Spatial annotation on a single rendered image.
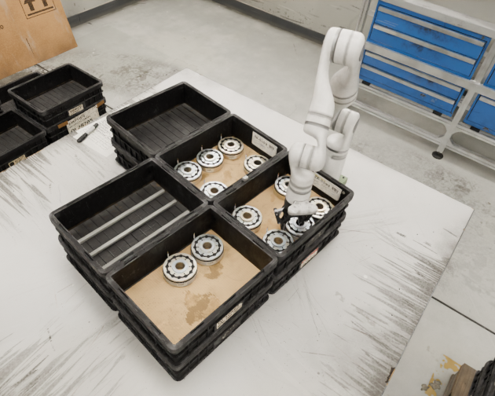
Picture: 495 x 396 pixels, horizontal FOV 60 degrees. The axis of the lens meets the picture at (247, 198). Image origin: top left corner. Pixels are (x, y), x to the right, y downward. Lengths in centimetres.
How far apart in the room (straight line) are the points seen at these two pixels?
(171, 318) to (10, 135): 171
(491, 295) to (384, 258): 116
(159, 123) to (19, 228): 67
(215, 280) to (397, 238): 76
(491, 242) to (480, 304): 48
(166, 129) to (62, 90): 107
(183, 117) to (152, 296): 86
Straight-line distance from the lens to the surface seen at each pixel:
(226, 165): 165
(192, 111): 192
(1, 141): 268
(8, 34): 397
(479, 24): 297
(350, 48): 122
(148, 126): 184
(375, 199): 184
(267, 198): 155
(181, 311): 127
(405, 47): 314
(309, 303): 147
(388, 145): 332
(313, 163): 119
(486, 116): 317
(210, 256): 134
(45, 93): 276
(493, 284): 277
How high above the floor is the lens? 196
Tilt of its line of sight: 47 degrees down
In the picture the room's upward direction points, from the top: 6 degrees clockwise
